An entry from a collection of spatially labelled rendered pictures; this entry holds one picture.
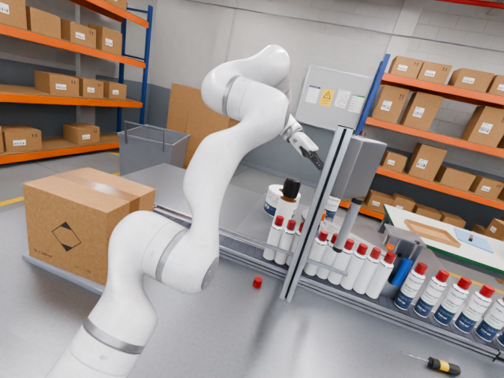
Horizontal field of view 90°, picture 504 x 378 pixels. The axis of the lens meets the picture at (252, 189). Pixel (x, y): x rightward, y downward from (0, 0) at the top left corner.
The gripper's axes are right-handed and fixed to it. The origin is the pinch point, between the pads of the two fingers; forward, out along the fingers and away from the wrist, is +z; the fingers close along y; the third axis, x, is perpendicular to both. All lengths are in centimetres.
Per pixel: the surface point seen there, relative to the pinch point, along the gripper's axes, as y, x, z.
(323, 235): -2.9, 16.9, 22.7
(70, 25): 104, 158, -368
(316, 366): -35, 30, 48
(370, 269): 1.9, 12.6, 43.7
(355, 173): -16.8, -11.0, 11.0
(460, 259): 128, 4, 108
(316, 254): -3.8, 24.3, 27.0
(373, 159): -9.2, -16.5, 11.0
